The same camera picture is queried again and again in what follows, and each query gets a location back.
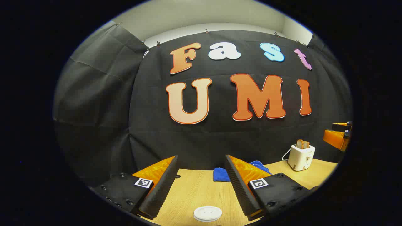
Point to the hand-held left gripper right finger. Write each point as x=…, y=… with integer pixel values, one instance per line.
x=240, y=191

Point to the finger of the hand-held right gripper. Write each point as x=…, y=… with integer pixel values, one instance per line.
x=340, y=127
x=334, y=138

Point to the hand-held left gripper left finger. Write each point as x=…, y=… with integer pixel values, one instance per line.
x=163, y=191

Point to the white teacup lid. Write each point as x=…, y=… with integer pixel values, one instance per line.
x=207, y=212

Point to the blue towel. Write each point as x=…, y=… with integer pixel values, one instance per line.
x=221, y=174

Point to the toast slice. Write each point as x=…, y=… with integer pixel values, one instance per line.
x=306, y=145
x=300, y=144

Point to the white toaster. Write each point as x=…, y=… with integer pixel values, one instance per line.
x=300, y=158

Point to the black backdrop cloth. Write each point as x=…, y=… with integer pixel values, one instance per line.
x=220, y=138

